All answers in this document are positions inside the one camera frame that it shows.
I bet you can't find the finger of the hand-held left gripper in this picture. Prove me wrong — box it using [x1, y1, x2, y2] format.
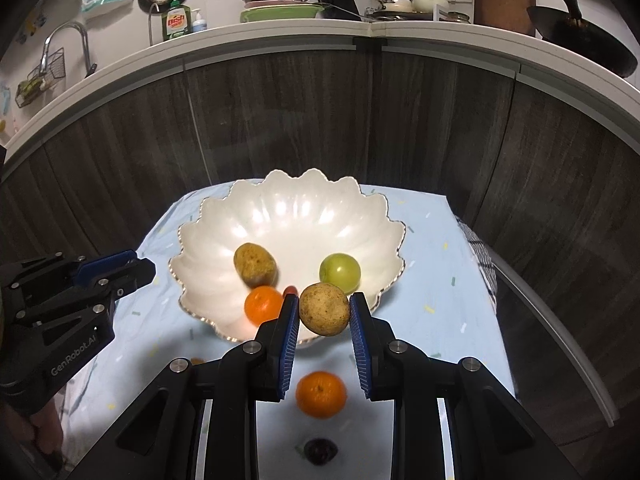
[0, 250, 138, 286]
[5, 258, 157, 328]

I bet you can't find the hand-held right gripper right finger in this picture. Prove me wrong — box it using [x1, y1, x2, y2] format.
[348, 292, 566, 480]

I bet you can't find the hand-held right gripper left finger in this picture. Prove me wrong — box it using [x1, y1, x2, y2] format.
[60, 294, 301, 480]

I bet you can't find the orange tangerine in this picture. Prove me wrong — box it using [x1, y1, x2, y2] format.
[244, 285, 286, 325]
[295, 371, 348, 420]

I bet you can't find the small brown longan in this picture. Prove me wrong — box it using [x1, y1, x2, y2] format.
[298, 282, 351, 337]

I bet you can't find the green round fruit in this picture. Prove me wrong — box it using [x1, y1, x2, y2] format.
[319, 253, 361, 295]

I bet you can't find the yellow mango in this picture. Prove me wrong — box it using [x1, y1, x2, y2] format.
[233, 243, 277, 287]

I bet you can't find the white scalloped bowl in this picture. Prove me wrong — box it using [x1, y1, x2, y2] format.
[169, 168, 407, 343]

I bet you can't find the person's left hand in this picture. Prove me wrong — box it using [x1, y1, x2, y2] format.
[15, 395, 65, 466]

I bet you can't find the light blue patterned tablecloth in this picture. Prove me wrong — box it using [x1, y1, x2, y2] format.
[65, 183, 516, 480]

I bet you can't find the dark purple grape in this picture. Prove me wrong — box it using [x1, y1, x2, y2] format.
[304, 437, 339, 465]

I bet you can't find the dark wood kitchen cabinet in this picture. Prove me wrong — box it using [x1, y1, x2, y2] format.
[0, 45, 640, 431]

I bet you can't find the chrome kitchen faucet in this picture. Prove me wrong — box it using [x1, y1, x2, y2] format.
[41, 21, 98, 78]

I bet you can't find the thin chrome water tap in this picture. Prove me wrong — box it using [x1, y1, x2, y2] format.
[148, 2, 166, 47]

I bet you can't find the green dish soap bottle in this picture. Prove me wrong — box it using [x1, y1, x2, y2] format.
[162, 0, 192, 43]

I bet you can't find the white kitchen countertop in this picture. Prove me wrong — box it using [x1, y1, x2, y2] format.
[0, 20, 640, 161]

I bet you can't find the green plastic basin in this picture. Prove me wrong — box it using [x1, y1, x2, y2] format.
[240, 4, 326, 24]

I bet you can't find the black flat pan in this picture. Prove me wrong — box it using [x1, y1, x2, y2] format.
[372, 7, 441, 22]

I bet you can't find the black wok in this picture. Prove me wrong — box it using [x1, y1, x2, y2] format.
[526, 0, 638, 78]

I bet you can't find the black wire sink basket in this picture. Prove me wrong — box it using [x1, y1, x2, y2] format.
[15, 47, 66, 108]

